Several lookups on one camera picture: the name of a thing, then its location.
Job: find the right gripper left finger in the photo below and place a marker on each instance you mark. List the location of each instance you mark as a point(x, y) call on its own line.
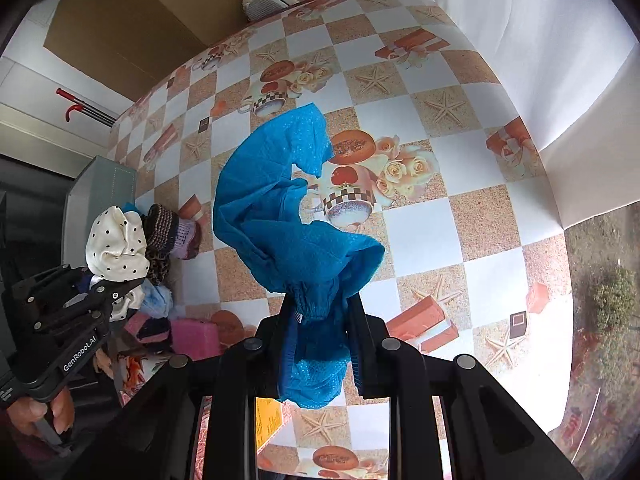
point(255, 364)

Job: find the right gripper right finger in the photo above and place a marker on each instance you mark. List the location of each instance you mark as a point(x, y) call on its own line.
point(382, 365)

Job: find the white polka dot scrunchie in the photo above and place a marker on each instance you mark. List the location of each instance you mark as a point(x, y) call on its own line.
point(116, 247)

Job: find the pink and black sock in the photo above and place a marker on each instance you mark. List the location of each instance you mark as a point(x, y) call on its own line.
point(149, 330)

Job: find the light blue fluffy sock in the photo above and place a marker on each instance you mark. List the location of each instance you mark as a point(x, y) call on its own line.
point(157, 301)

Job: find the blue mesh cloth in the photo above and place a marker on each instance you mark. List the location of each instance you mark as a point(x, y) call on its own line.
point(256, 212)

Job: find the dark knitted purple sock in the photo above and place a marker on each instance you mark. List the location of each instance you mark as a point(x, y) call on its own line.
point(168, 235)

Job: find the leopard print scrunchie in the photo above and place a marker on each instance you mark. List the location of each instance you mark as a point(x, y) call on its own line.
point(159, 266)

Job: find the person's left hand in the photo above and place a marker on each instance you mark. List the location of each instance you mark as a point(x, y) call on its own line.
point(25, 412)

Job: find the red patterned carton box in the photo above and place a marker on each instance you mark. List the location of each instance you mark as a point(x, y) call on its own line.
point(271, 417)

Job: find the grey-green storage box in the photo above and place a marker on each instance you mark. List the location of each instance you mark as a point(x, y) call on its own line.
point(101, 184)

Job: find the checkered printed tablecloth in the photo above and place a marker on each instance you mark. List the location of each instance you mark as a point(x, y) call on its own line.
point(431, 159)

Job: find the brown cardboard sheet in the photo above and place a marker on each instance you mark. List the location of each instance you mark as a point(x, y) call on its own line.
point(131, 45)

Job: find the white curtain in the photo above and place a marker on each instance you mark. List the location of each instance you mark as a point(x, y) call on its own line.
point(571, 68)

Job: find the red-handled mop poles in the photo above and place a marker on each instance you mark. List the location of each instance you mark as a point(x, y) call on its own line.
point(84, 108)

